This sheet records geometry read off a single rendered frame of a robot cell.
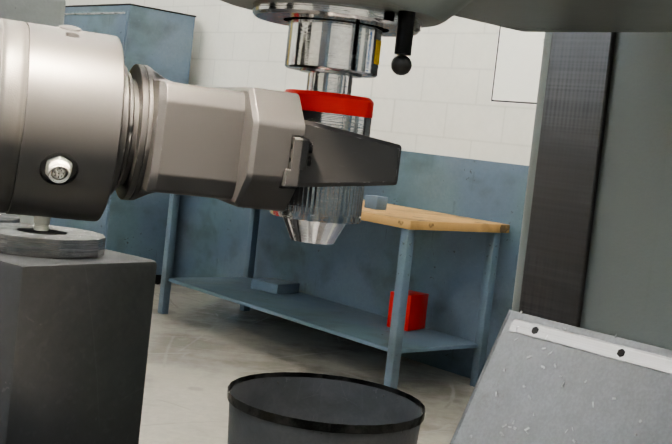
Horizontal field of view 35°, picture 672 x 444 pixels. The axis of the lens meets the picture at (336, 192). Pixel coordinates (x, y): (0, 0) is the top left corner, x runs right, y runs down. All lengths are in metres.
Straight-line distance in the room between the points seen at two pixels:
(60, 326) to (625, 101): 0.46
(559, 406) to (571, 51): 0.29
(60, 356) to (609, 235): 0.43
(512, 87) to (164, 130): 5.47
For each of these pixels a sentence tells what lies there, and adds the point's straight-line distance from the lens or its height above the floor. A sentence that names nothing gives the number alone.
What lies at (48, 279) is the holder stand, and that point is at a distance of 0.73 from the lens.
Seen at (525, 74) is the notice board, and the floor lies 1.68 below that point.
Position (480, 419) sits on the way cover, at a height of 1.03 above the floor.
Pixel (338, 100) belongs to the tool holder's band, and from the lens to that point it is 0.53.
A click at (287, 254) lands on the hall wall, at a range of 7.19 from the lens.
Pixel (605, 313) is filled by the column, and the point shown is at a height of 1.13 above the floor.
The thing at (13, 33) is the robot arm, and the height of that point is 1.28.
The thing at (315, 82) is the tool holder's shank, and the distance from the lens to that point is 0.54.
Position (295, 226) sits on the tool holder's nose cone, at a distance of 0.54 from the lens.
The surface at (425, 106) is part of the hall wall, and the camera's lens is 6.34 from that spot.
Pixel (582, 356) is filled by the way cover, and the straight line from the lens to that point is 0.88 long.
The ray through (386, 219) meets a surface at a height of 0.86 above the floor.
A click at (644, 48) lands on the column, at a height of 1.34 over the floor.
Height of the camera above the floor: 1.25
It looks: 3 degrees down
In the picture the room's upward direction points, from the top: 6 degrees clockwise
